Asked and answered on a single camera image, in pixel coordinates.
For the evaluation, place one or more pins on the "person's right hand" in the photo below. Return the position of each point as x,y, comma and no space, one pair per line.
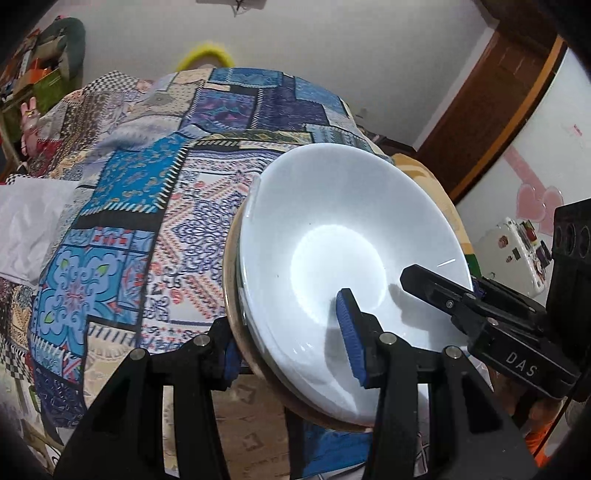
503,392

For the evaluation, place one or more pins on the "white sliding wardrobe door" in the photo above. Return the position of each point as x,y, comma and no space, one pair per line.
531,152

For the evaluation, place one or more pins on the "tan and green blanket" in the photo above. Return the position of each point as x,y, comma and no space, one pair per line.
443,203

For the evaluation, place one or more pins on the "dark wooden door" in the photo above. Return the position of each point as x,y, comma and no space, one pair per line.
489,106

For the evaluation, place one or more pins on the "pink heart decals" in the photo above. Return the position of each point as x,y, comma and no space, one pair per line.
538,205

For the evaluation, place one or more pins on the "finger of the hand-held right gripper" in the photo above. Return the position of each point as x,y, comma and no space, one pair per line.
508,304
438,290

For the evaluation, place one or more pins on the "white plate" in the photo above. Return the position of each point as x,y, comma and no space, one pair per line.
332,207

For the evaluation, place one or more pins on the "small white label sticker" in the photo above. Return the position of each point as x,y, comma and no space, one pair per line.
576,130

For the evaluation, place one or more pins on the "purple plate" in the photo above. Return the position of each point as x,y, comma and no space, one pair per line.
230,286

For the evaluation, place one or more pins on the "wall outlet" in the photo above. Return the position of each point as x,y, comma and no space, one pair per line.
363,114

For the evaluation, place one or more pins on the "green box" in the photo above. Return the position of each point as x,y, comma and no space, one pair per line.
51,85

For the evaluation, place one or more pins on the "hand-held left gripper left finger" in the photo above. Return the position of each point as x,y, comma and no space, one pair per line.
233,364

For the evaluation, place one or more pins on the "grey green pillow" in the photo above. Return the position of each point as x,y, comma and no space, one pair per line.
74,41

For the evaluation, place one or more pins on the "patchwork printed blanket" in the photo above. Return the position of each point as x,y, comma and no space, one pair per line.
115,277

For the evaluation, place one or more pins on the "yellow curved tube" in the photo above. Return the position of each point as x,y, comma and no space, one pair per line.
207,50

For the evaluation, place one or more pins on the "pile of bags and boxes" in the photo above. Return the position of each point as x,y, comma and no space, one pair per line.
21,64

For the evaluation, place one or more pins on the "white suitcase with stickers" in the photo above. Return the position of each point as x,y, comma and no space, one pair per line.
503,244

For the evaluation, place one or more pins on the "pink rabbit toy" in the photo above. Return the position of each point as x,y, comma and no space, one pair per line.
30,124

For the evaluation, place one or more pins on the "white cloth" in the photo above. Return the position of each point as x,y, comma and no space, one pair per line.
32,221

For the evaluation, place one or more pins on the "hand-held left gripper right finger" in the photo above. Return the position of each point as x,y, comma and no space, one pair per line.
351,337

